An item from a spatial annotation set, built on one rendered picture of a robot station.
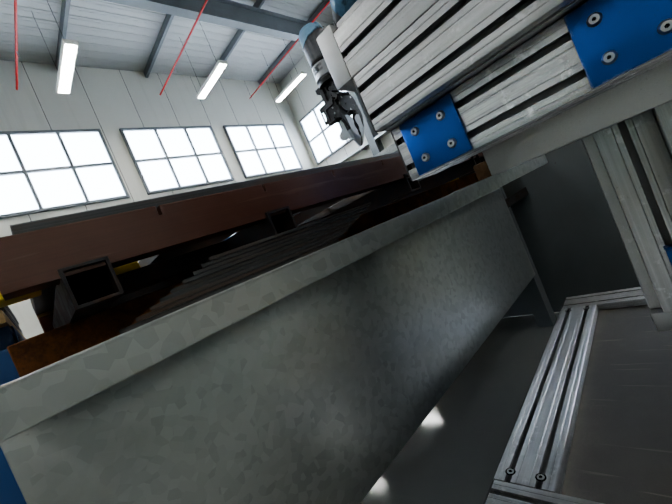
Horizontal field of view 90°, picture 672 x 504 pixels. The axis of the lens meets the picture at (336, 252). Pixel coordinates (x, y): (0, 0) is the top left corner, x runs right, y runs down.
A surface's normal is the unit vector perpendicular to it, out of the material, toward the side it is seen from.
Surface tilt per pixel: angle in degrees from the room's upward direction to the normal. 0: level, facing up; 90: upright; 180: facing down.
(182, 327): 90
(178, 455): 90
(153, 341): 90
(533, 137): 90
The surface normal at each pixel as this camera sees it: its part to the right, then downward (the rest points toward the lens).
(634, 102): -0.64, 0.29
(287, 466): 0.63, -0.25
